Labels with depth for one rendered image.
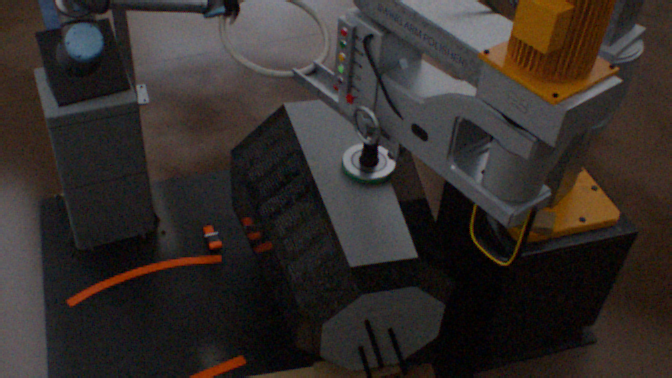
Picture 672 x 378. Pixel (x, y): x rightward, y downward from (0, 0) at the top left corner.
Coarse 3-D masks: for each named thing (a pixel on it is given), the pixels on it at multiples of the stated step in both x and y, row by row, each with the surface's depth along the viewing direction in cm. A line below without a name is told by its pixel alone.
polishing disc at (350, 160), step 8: (360, 144) 313; (352, 152) 309; (360, 152) 309; (384, 152) 310; (344, 160) 305; (352, 160) 305; (384, 160) 307; (392, 160) 307; (352, 168) 302; (360, 168) 302; (368, 168) 302; (376, 168) 303; (384, 168) 303; (392, 168) 303; (360, 176) 299; (368, 176) 299; (376, 176) 299; (384, 176) 300
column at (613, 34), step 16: (624, 0) 246; (640, 0) 258; (624, 16) 253; (608, 32) 256; (624, 32) 262; (560, 160) 295; (576, 160) 301; (560, 176) 299; (576, 176) 315; (560, 192) 308
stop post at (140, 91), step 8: (120, 16) 436; (120, 24) 439; (120, 32) 443; (128, 32) 444; (120, 40) 446; (128, 40) 448; (120, 48) 449; (128, 48) 451; (128, 56) 455; (128, 64) 458; (128, 72) 462; (136, 88) 484; (144, 88) 484; (136, 96) 475; (144, 96) 478
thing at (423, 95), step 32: (416, 64) 267; (384, 96) 262; (416, 96) 251; (448, 96) 239; (384, 128) 271; (416, 128) 256; (448, 128) 243; (480, 128) 250; (512, 128) 220; (448, 160) 250; (480, 160) 252; (480, 192) 242; (544, 192) 242; (512, 224) 238
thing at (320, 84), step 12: (300, 72) 312; (312, 72) 320; (324, 72) 316; (300, 84) 313; (312, 84) 306; (324, 84) 314; (324, 96) 302; (336, 96) 307; (336, 108) 299; (348, 120) 295; (372, 132) 285; (384, 144) 282
